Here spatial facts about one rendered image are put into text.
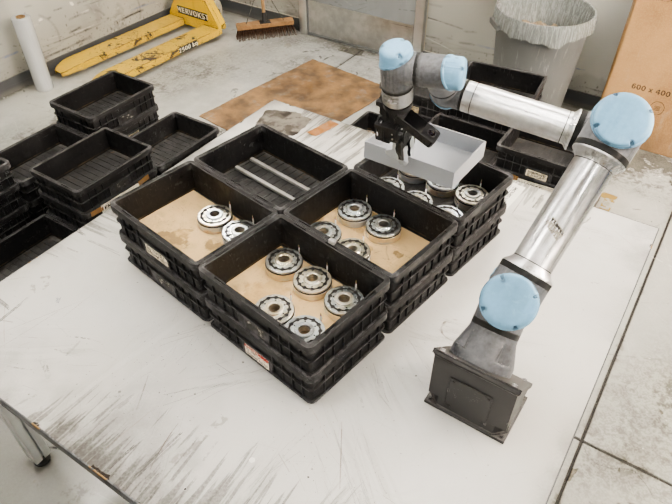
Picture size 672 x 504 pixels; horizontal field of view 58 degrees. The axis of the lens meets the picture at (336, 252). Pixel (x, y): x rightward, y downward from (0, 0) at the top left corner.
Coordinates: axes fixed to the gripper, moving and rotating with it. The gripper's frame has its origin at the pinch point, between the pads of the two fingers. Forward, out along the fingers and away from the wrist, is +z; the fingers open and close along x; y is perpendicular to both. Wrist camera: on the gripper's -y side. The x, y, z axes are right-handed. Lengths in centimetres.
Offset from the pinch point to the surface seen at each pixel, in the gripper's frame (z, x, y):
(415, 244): 24.2, 7.9, -5.5
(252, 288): 15, 45, 25
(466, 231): 23.5, -1.8, -17.1
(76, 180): 58, 13, 149
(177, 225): 18, 35, 59
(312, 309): 15.6, 43.2, 6.9
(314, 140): 49, -39, 60
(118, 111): 62, -31, 166
